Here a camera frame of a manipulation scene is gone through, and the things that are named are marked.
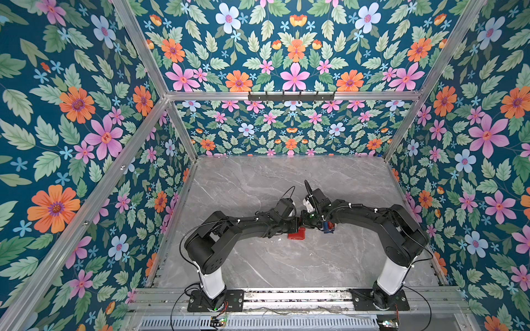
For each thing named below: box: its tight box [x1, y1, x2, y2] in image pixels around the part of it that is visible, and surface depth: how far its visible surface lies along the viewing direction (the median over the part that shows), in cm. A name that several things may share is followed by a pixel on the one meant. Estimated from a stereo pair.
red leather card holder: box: [287, 226, 306, 240], surface depth 92 cm
